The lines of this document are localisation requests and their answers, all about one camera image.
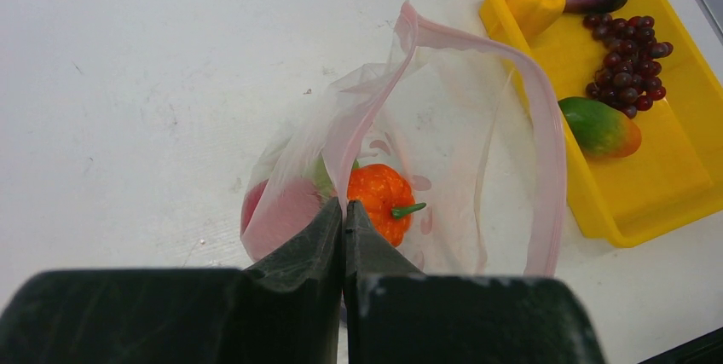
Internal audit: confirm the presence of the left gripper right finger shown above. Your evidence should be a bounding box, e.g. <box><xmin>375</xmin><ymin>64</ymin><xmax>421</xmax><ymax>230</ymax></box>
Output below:
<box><xmin>343</xmin><ymin>201</ymin><xmax>604</xmax><ymax>363</ymax></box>

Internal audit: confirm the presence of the clear zip top bag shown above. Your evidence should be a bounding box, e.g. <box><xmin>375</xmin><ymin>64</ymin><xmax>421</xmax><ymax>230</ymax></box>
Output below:
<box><xmin>247</xmin><ymin>3</ymin><xmax>567</xmax><ymax>276</ymax></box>

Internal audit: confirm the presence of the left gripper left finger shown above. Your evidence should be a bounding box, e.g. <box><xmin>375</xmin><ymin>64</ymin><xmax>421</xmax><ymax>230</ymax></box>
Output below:
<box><xmin>1</xmin><ymin>200</ymin><xmax>343</xmax><ymax>363</ymax></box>

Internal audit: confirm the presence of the green orange mango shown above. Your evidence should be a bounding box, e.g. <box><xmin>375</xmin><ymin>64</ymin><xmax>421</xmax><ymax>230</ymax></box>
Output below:
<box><xmin>558</xmin><ymin>97</ymin><xmax>642</xmax><ymax>159</ymax></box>

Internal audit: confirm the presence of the small orange pumpkin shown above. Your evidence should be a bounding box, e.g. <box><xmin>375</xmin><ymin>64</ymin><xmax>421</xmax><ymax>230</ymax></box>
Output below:
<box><xmin>347</xmin><ymin>164</ymin><xmax>426</xmax><ymax>247</ymax></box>

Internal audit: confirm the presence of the red tomato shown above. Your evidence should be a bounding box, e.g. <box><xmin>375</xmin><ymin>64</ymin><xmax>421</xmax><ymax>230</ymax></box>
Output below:
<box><xmin>240</xmin><ymin>178</ymin><xmax>321</xmax><ymax>262</ymax></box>

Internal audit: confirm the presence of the red grape bunch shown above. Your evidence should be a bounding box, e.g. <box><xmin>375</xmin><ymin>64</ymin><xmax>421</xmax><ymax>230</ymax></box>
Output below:
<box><xmin>582</xmin><ymin>14</ymin><xmax>674</xmax><ymax>119</ymax></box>

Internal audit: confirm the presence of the green cabbage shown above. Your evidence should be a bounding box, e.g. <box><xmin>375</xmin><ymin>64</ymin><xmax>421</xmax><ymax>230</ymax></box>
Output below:
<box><xmin>311</xmin><ymin>155</ymin><xmax>336</xmax><ymax>201</ymax></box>

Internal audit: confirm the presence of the yellow plastic tray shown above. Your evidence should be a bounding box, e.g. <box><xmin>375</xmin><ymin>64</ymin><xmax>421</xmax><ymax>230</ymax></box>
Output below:
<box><xmin>480</xmin><ymin>0</ymin><xmax>722</xmax><ymax>247</ymax></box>

